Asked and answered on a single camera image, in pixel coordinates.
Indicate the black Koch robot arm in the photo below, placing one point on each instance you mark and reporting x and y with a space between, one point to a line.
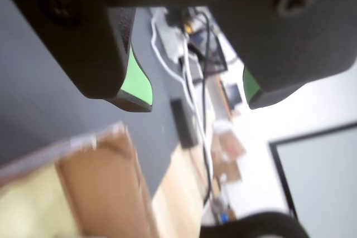
251 227

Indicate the grey table mat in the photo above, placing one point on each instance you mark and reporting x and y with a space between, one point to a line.
28 109

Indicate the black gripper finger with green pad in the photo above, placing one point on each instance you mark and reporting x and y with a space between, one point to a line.
83 40

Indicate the black power adapter brick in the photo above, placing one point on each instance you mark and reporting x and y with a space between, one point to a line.
184 123

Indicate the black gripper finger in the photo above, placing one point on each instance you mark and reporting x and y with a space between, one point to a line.
279 40

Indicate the brown cardboard pieces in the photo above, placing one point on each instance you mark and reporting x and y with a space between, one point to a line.
230 151

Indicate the open brown cardboard box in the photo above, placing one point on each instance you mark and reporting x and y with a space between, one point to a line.
106 179

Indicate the pale yellow paper sheet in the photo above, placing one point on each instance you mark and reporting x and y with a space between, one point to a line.
28 207

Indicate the black framed screen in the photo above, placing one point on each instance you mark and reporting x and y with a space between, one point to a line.
320 179

